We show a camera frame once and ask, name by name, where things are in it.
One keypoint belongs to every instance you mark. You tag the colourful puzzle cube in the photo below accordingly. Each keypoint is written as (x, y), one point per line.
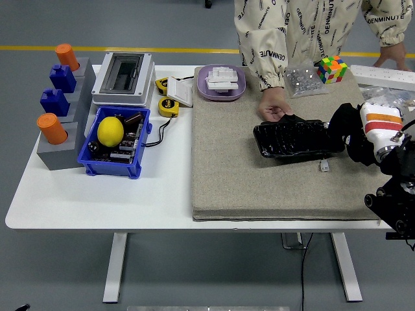
(332, 68)

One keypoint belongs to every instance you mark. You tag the black table control box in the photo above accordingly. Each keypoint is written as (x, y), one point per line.
(398, 236)

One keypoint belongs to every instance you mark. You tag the white plastic parts pile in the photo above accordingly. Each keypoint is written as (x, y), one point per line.
(222, 79)

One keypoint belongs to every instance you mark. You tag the yellow tape measure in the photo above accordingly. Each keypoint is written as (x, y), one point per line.
(161, 85)
(168, 106)

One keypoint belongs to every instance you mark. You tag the beige fabric mat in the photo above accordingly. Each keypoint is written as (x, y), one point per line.
(227, 162)

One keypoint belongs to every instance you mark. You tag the person's left hand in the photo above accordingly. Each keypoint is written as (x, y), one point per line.
(394, 55)

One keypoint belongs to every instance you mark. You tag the yellow lemon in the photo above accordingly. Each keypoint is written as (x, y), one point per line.
(111, 131)

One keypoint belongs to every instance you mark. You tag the black rag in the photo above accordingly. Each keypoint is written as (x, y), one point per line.
(343, 120)

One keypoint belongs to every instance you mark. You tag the metal under-table bracket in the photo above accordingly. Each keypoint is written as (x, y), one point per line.
(291, 247)

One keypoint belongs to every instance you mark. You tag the black electronic circuit parts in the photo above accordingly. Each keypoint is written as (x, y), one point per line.
(128, 145)

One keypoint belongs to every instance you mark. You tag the blue plastic bin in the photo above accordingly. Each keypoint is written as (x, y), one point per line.
(111, 168)

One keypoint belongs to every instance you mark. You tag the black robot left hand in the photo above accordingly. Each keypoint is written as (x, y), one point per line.
(22, 307)

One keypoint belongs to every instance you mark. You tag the grey stepped block holder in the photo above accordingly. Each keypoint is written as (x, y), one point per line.
(59, 158)

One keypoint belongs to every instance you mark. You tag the blue block peg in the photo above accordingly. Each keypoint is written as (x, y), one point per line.
(55, 102)
(63, 77)

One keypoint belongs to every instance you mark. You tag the purple square bowl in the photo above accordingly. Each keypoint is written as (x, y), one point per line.
(205, 90)

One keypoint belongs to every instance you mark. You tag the person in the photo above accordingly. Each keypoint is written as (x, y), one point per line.
(311, 26)

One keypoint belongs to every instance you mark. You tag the grey white electrical enclosure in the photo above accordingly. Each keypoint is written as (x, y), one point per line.
(143, 81)

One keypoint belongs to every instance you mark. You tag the black chair caster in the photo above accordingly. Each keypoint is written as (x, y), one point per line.
(208, 4)

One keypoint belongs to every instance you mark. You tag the person's left forearm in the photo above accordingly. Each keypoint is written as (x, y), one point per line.
(386, 22)

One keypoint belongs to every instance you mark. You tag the clear bag of metal nuts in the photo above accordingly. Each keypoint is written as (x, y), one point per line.
(304, 81)

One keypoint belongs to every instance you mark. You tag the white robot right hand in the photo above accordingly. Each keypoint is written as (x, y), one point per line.
(381, 129)

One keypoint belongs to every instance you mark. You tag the clear plastic bags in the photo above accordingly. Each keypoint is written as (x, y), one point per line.
(382, 95)

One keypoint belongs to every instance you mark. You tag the orange cylinder peg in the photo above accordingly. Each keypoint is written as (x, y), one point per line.
(52, 128)
(66, 56)

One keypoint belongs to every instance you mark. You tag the white power strip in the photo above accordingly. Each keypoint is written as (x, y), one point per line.
(382, 76)

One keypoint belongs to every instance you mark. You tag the white wall switch plate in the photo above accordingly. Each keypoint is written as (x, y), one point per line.
(181, 92)

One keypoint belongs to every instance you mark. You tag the person's right hand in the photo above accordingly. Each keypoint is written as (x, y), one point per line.
(271, 102)

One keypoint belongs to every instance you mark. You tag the white table leg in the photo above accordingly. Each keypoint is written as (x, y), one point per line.
(347, 269)
(115, 269)

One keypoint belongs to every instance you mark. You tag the person's right forearm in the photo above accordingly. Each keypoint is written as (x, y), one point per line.
(264, 55)

